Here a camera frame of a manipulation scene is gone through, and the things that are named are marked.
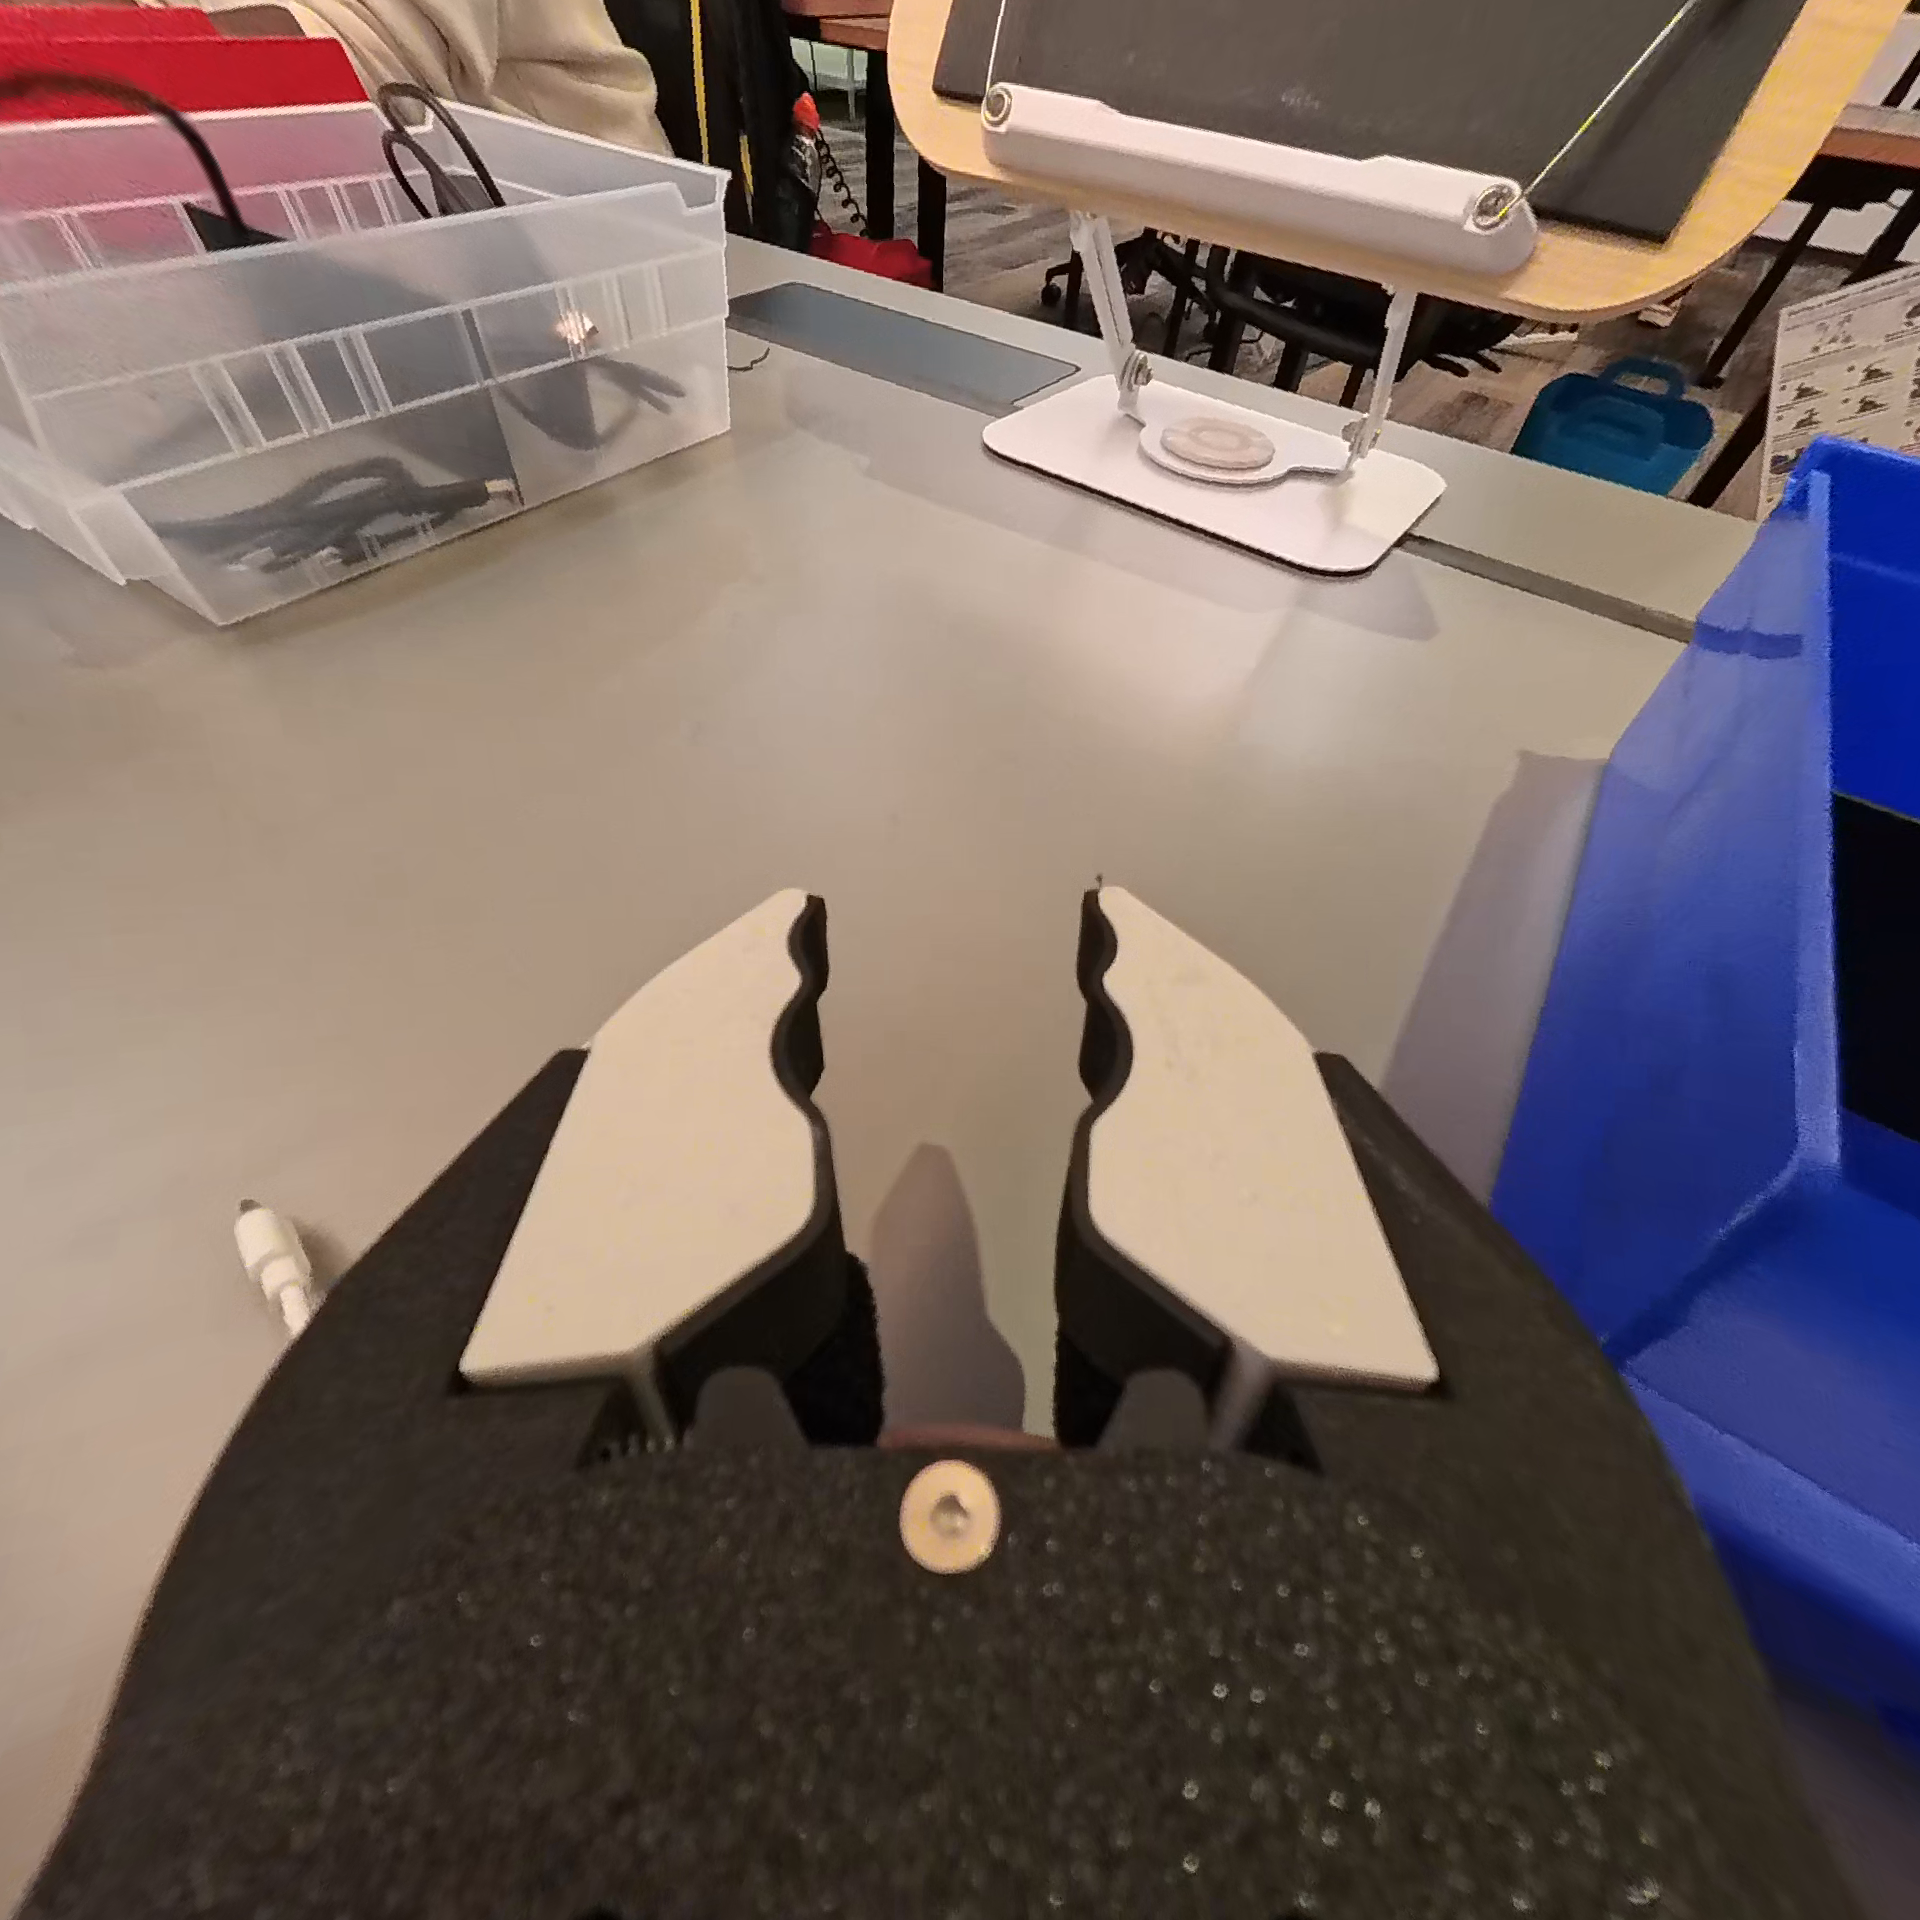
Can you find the white stand with wooden board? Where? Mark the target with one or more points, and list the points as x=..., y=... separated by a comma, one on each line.
x=1260, y=181

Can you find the large blue plastic bin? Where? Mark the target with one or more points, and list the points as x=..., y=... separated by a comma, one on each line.
x=1650, y=1050

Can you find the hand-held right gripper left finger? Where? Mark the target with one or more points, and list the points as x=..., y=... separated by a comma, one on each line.
x=660, y=1169

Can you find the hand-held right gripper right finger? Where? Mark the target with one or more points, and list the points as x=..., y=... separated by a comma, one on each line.
x=1231, y=1169

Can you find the black office chair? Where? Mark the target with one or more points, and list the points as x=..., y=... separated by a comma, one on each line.
x=1306, y=307

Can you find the red plastic bin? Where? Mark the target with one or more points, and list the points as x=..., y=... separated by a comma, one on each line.
x=180, y=67

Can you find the grey desk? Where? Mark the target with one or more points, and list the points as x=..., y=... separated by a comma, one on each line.
x=749, y=720

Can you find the printed paper sheet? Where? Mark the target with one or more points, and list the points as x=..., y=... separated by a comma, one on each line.
x=1854, y=373

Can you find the black pad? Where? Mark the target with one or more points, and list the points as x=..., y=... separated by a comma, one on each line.
x=1348, y=60

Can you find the blue plastic basket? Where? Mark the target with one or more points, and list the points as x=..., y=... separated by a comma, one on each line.
x=1612, y=427

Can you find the clear plastic storage bin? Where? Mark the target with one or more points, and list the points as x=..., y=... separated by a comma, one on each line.
x=452, y=323

